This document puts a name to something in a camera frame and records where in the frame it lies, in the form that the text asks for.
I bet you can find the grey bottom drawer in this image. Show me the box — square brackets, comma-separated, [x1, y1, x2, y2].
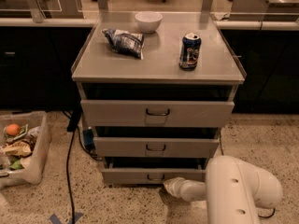
[101, 157, 206, 185]

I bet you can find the blue chip bag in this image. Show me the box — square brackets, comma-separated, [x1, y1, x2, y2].
[102, 29, 144, 60]

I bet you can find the clear plastic bin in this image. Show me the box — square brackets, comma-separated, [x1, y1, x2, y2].
[0, 111, 50, 189]

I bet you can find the blue tape mark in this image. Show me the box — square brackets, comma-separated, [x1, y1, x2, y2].
[48, 212, 84, 224]

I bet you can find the blue soda can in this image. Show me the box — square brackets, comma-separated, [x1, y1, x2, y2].
[179, 33, 202, 71]

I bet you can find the blue power box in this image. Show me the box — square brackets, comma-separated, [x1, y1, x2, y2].
[82, 129, 94, 151]

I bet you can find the black cable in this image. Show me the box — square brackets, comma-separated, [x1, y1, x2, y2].
[61, 110, 103, 224]
[219, 131, 277, 219]

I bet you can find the grey drawer cabinet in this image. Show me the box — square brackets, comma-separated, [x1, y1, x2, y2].
[71, 11, 247, 185]

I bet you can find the black cable left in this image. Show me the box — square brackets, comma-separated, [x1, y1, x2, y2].
[61, 110, 103, 224]

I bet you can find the grey middle drawer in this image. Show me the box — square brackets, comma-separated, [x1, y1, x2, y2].
[93, 137, 219, 158]

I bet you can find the black cable right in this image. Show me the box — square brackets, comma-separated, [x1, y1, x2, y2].
[219, 131, 277, 219]

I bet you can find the grey drawer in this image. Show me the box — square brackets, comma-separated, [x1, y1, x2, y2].
[93, 137, 219, 158]
[101, 157, 206, 185]
[81, 84, 235, 128]

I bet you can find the orange fruit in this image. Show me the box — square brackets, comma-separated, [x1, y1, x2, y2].
[6, 123, 21, 136]

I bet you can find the grey top drawer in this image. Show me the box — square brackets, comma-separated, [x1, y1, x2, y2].
[81, 84, 235, 128]

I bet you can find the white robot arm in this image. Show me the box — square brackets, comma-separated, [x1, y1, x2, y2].
[164, 156, 283, 224]

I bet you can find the white bowl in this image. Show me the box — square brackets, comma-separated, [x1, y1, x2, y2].
[135, 11, 163, 34]

